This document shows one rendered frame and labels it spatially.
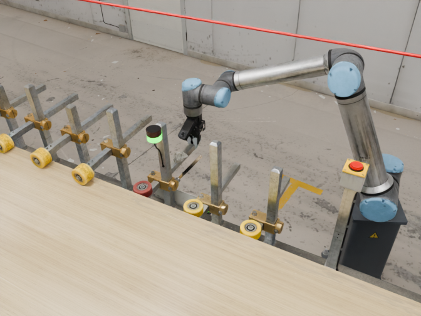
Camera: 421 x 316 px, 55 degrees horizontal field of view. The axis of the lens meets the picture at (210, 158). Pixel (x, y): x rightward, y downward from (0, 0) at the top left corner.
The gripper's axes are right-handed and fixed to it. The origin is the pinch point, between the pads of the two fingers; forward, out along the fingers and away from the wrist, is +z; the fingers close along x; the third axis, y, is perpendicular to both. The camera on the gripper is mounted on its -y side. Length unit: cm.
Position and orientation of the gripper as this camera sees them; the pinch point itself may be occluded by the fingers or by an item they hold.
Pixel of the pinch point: (193, 148)
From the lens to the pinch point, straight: 204.9
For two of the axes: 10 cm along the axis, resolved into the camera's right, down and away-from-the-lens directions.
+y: 4.8, -5.5, 6.8
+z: 0.3, 7.8, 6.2
